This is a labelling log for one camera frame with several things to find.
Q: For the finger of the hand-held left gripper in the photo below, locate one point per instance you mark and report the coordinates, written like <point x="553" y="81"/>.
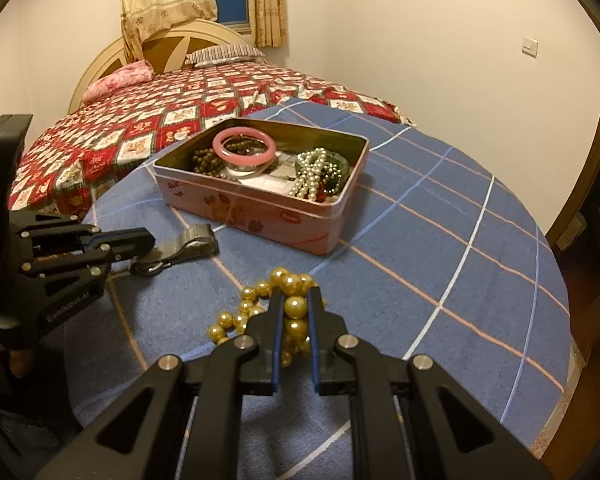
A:
<point x="130" y="254"/>
<point x="130" y="236"/>

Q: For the pink pillow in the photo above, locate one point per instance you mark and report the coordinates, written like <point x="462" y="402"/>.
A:
<point x="117" y="80"/>

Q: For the silver bangle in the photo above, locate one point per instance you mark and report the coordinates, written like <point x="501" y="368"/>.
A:
<point x="242" y="174"/>

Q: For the cream wooden headboard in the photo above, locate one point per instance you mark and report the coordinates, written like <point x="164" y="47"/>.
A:
<point x="190" y="30"/>

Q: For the pink bangle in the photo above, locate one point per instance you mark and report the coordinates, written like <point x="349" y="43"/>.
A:
<point x="230" y="160"/>

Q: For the floral beige curtain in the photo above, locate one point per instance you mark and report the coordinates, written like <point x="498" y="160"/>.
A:
<point x="267" y="0"/>

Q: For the wooden door frame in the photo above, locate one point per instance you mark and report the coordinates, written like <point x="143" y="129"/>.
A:
<point x="597" y="135"/>

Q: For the striped pillow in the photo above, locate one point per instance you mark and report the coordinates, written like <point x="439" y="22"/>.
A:
<point x="225" y="55"/>

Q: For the pink tin box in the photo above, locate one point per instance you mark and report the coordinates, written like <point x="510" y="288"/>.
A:
<point x="280" y="220"/>

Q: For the white light switch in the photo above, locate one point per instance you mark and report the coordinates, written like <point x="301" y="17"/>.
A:
<point x="530" y="46"/>

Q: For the grey hair clip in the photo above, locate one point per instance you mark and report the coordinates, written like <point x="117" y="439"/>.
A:
<point x="190" y="245"/>

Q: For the printed paper cards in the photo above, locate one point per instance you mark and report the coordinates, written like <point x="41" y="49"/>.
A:
<point x="280" y="172"/>

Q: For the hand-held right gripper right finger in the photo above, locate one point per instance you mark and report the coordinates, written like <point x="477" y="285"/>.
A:
<point x="314" y="350"/>

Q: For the blue checked tablecloth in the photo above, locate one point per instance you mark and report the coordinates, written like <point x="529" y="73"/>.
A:
<point x="430" y="240"/>

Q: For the sheer cream curtain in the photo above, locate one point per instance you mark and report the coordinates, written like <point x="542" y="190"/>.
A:
<point x="165" y="0"/>

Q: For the red patchwork bed blanket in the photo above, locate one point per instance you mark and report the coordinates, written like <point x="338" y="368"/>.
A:
<point x="145" y="110"/>

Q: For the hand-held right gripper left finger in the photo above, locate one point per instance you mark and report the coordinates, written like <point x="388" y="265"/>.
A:
<point x="278" y="345"/>

